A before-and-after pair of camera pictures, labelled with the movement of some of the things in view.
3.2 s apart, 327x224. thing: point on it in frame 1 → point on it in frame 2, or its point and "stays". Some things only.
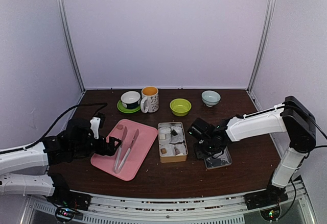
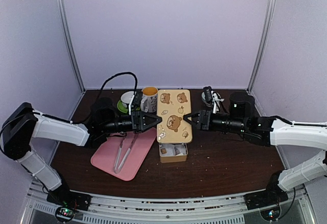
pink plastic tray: (137, 140) stays
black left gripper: (103, 151) → (136, 115)
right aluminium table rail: (259, 108) stays
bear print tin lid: (224, 159) → (172, 105)
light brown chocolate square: (163, 151) stays
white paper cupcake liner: (170, 149) stays
